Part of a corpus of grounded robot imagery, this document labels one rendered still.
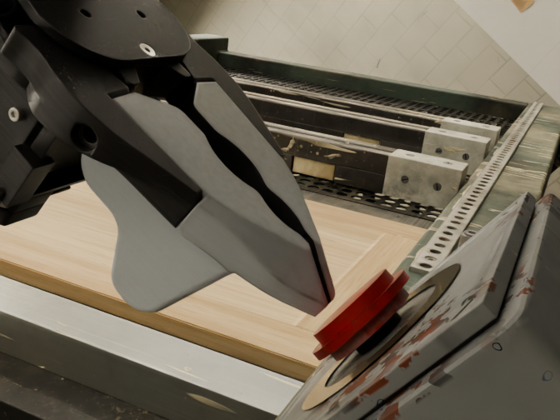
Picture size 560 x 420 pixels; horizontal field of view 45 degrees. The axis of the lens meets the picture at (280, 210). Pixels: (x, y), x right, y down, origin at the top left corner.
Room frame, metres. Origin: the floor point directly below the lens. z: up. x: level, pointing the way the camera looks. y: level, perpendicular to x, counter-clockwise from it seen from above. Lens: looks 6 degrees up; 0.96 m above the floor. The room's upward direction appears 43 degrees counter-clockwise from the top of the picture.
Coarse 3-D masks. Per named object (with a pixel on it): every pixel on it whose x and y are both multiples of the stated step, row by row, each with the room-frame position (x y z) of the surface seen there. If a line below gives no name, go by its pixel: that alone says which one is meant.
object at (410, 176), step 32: (288, 128) 1.24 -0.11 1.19; (288, 160) 1.22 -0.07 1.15; (320, 160) 1.19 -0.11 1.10; (352, 160) 1.17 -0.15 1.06; (384, 160) 1.15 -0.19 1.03; (416, 160) 1.14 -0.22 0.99; (448, 160) 1.17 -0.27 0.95; (384, 192) 1.17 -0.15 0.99; (416, 192) 1.15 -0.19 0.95; (448, 192) 1.13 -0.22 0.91
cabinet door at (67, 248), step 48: (0, 240) 0.74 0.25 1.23; (48, 240) 0.76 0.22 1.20; (96, 240) 0.78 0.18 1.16; (336, 240) 0.90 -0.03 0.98; (384, 240) 0.92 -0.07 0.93; (48, 288) 0.68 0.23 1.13; (96, 288) 0.67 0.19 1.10; (240, 288) 0.72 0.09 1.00; (336, 288) 0.75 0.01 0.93; (192, 336) 0.63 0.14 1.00; (240, 336) 0.62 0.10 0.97; (288, 336) 0.64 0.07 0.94
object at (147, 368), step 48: (0, 288) 0.59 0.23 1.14; (0, 336) 0.57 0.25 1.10; (48, 336) 0.55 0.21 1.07; (96, 336) 0.55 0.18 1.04; (144, 336) 0.56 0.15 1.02; (96, 384) 0.55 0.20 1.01; (144, 384) 0.53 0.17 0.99; (192, 384) 0.51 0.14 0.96; (240, 384) 0.52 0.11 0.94; (288, 384) 0.53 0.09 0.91
